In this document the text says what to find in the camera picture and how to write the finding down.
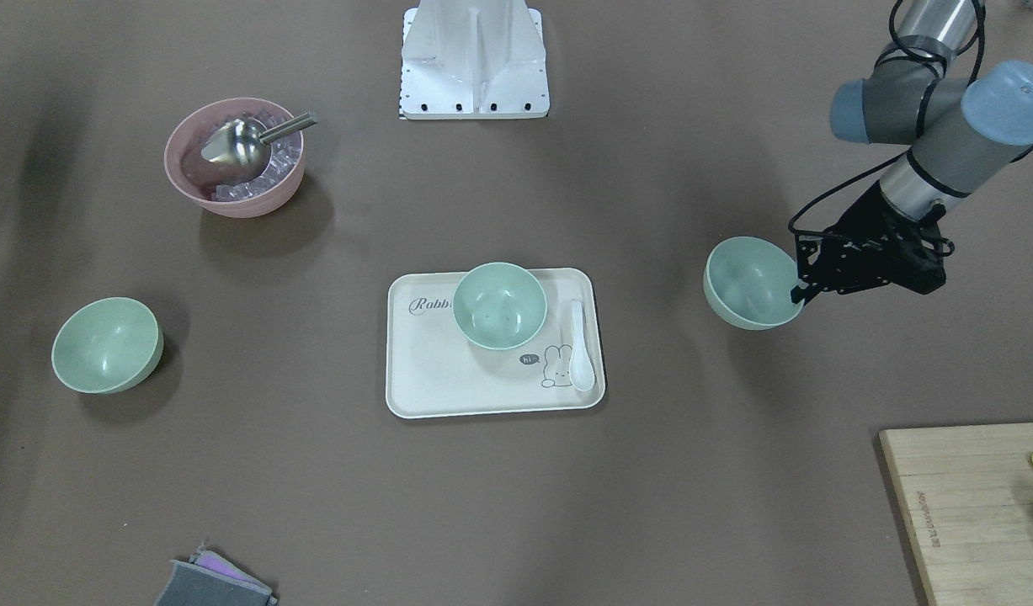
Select metal ice scoop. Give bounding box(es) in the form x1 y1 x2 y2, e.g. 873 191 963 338
197 111 317 187

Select purple sponge cloth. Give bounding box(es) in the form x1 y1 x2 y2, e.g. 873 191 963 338
188 545 274 594

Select grey sponge cloth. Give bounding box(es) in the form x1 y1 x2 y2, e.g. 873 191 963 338
154 561 279 605

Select white ceramic spoon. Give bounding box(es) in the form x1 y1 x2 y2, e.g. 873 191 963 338
569 299 594 392

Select robot arm on left side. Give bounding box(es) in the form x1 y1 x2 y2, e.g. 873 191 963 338
791 1 1033 306

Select green bowl on tray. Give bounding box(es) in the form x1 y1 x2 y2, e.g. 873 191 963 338
452 262 547 350

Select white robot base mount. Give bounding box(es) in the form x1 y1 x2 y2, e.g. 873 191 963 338
398 1 551 120

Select green bowl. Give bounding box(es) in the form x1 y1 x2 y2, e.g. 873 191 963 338
452 262 547 350
51 296 163 395
702 237 804 331

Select cream rabbit tray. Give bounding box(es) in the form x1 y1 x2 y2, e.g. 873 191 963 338
385 268 607 419

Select clear ice cubes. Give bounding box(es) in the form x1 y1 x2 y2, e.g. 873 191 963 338
209 111 298 202

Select wooden cutting board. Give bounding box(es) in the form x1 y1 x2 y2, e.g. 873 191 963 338
879 423 1033 605

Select pink bowl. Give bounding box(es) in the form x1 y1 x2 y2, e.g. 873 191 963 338
163 97 306 218

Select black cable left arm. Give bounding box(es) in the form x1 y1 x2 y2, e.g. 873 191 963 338
788 0 988 238

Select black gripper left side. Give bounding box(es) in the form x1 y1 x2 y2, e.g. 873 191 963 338
790 183 950 306

